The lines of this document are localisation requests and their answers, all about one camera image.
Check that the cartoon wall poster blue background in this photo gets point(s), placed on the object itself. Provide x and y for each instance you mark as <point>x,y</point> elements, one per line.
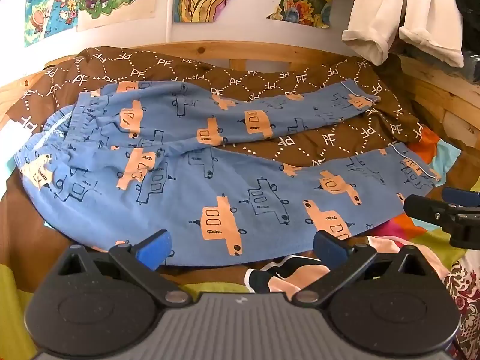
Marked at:
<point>48,3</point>

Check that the red floral cloth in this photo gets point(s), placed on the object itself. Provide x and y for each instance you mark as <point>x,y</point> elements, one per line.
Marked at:
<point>465,292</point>

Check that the blue car print pants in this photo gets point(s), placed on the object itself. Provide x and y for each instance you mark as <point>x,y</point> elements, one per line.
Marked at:
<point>225,180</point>

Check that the wooden bed frame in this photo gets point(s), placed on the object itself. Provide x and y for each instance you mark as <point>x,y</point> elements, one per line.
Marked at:
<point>210,50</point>

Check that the brown patterned blanket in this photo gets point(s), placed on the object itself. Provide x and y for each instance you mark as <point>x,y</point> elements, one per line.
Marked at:
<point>326,135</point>

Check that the white hanging garment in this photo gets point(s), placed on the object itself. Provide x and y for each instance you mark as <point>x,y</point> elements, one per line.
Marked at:
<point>408,3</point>

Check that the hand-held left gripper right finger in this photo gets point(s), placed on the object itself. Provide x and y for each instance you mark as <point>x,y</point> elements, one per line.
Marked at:
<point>330,250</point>

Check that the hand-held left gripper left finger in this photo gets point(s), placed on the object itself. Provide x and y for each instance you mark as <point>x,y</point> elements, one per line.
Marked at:
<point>154,250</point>

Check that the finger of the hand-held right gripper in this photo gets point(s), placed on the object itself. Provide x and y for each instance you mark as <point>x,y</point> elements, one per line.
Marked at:
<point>423,205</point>
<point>459,195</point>

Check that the colourful striped bed sheet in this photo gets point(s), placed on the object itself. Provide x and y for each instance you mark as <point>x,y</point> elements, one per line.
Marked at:
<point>423,238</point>

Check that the white wall pipe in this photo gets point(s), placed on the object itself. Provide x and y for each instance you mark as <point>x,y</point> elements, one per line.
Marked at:
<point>170,7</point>

